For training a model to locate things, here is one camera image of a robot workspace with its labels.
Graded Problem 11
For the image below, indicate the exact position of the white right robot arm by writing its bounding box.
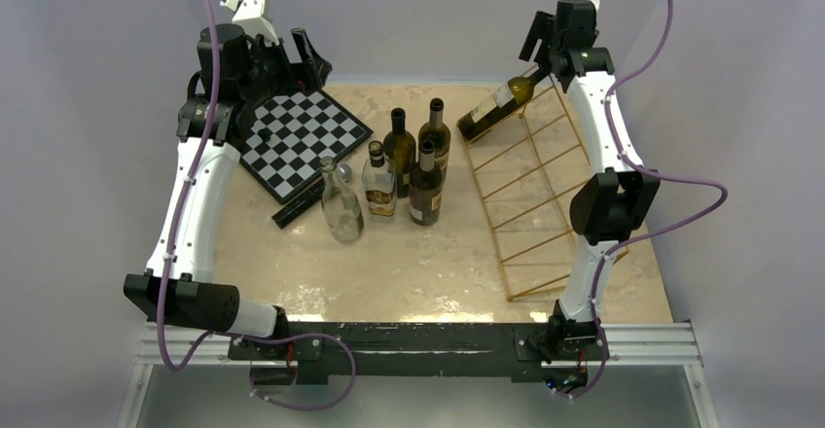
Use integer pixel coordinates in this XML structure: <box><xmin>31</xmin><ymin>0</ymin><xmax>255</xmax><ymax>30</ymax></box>
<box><xmin>520</xmin><ymin>0</ymin><xmax>660</xmax><ymax>357</ymax></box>

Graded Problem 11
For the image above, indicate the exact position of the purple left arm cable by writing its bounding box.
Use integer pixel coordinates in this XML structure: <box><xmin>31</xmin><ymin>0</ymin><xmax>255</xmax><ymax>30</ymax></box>
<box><xmin>156</xmin><ymin>0</ymin><xmax>227</xmax><ymax>374</ymax></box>

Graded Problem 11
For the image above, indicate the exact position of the black silver microphone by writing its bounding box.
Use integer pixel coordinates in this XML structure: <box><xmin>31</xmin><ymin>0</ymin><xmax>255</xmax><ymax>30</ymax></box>
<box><xmin>272</xmin><ymin>162</ymin><xmax>352</xmax><ymax>230</ymax></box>

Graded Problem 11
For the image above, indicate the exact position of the tall dark green bottle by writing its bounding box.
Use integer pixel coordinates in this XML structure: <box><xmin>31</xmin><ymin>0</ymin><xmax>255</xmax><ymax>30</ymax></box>
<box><xmin>383</xmin><ymin>107</ymin><xmax>416</xmax><ymax>198</ymax></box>

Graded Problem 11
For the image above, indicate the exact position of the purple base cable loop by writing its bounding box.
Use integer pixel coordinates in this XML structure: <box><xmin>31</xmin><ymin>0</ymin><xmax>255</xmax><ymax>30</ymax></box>
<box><xmin>244</xmin><ymin>333</ymin><xmax>358</xmax><ymax>412</ymax></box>

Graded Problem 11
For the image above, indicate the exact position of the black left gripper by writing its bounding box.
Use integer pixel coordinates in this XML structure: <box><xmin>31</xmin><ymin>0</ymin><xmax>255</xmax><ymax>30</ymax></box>
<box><xmin>238</xmin><ymin>27</ymin><xmax>330</xmax><ymax>106</ymax></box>

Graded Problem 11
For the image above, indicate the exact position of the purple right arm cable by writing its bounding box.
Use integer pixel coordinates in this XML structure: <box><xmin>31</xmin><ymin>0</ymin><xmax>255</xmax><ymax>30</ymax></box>
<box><xmin>573</xmin><ymin>0</ymin><xmax>730</xmax><ymax>323</ymax></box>

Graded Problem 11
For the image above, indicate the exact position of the clear square liquor bottle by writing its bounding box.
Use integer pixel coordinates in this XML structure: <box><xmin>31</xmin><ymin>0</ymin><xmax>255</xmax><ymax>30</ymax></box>
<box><xmin>362</xmin><ymin>140</ymin><xmax>397</xmax><ymax>223</ymax></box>

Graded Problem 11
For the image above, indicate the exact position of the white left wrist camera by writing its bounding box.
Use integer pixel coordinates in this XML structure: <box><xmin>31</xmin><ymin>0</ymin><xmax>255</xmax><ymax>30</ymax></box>
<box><xmin>220</xmin><ymin>0</ymin><xmax>281</xmax><ymax>46</ymax></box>

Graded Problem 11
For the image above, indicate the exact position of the green wine bottle dark label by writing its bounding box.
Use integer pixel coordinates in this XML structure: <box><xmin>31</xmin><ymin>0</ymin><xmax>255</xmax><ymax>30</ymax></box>
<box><xmin>409</xmin><ymin>139</ymin><xmax>444</xmax><ymax>226</ymax></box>

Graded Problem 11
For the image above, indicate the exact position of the green bottle silver neck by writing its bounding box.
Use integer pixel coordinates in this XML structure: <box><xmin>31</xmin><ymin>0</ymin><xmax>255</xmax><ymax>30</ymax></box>
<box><xmin>418</xmin><ymin>97</ymin><xmax>451</xmax><ymax>179</ymax></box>

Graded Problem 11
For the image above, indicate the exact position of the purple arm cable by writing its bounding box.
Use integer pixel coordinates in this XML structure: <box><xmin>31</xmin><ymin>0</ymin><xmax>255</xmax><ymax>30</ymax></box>
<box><xmin>573</xmin><ymin>0</ymin><xmax>730</xmax><ymax>323</ymax></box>
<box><xmin>156</xmin><ymin>0</ymin><xmax>227</xmax><ymax>374</ymax></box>

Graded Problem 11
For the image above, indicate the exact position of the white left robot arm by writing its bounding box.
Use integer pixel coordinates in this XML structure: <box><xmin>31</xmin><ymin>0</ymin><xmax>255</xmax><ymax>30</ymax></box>
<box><xmin>123</xmin><ymin>23</ymin><xmax>332</xmax><ymax>359</ymax></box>

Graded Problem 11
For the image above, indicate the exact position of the black white chessboard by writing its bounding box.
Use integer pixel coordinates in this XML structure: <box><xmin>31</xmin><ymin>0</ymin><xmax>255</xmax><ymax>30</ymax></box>
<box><xmin>240</xmin><ymin>90</ymin><xmax>373</xmax><ymax>204</ymax></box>

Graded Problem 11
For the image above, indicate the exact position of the clear empty glass bottle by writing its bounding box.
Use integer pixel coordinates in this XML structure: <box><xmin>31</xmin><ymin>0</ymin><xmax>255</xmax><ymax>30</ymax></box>
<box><xmin>320</xmin><ymin>157</ymin><xmax>364</xmax><ymax>243</ymax></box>

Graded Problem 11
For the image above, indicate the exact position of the gold wire wine rack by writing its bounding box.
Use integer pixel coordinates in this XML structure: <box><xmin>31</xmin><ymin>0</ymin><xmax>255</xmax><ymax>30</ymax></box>
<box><xmin>463</xmin><ymin>77</ymin><xmax>591</xmax><ymax>302</ymax></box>

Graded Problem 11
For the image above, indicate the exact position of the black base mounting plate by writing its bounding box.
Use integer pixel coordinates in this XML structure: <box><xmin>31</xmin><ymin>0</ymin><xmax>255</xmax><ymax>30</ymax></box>
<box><xmin>230</xmin><ymin>322</ymin><xmax>607</xmax><ymax>389</ymax></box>

